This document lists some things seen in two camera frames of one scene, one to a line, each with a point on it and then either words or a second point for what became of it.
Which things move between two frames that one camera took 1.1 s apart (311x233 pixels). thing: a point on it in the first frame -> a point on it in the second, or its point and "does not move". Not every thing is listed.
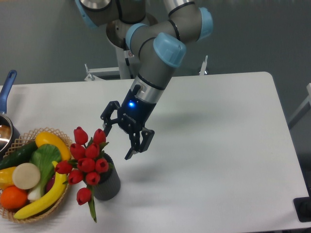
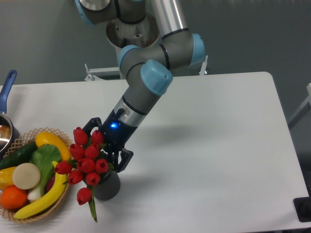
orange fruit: [13, 198] does not move
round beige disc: [25, 175] does not move
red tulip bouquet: [85, 165] does not move
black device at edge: [303, 208] does not move
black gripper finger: [106, 116] -> [93, 123]
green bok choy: [43, 157] does not move
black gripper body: [134, 112] -> [116, 132]
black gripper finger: [140, 143] -> [126, 156]
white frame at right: [305, 106] does not move
